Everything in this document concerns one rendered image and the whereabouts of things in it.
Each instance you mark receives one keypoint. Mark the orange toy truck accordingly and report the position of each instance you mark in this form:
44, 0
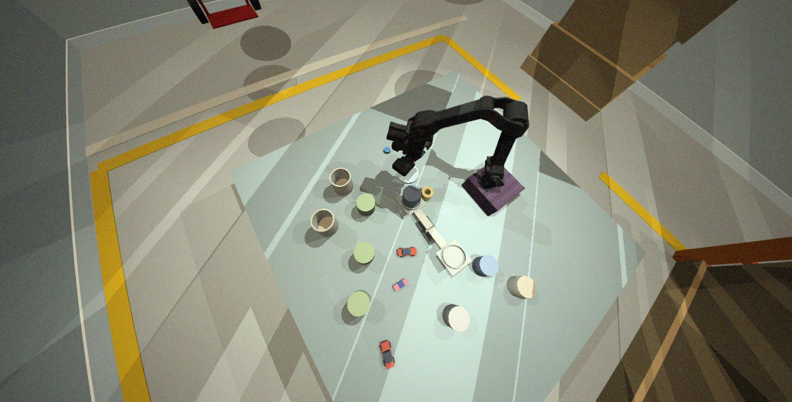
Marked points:
388, 359
407, 251

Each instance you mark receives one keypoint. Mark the pink and blue eraser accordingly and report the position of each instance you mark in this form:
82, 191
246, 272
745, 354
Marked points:
400, 284

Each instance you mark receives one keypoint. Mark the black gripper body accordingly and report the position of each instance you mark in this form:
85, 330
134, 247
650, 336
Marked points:
404, 166

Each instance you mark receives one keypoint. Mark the dark green cylinder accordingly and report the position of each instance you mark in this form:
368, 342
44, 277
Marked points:
364, 253
365, 204
358, 303

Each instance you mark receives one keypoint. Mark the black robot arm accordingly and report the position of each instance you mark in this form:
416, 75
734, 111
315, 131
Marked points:
423, 125

